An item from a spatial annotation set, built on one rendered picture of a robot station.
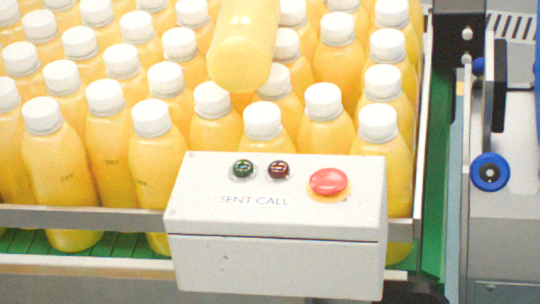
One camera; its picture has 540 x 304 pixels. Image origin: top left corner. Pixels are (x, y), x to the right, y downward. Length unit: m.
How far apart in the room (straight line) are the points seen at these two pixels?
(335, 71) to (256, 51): 0.17
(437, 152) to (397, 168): 0.25
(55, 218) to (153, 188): 0.13
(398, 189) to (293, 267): 0.18
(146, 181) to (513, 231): 0.42
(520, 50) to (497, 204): 1.91
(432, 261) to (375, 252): 0.24
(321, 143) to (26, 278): 0.39
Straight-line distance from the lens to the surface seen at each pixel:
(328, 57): 1.21
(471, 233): 1.23
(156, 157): 1.11
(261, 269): 0.99
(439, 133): 1.35
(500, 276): 1.25
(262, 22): 1.12
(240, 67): 1.09
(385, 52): 1.17
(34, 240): 1.28
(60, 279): 1.24
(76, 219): 1.19
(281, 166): 0.98
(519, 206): 1.21
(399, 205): 1.11
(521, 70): 3.02
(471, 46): 1.42
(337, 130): 1.10
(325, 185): 0.95
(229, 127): 1.13
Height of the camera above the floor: 1.74
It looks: 40 degrees down
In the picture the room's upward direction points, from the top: 7 degrees counter-clockwise
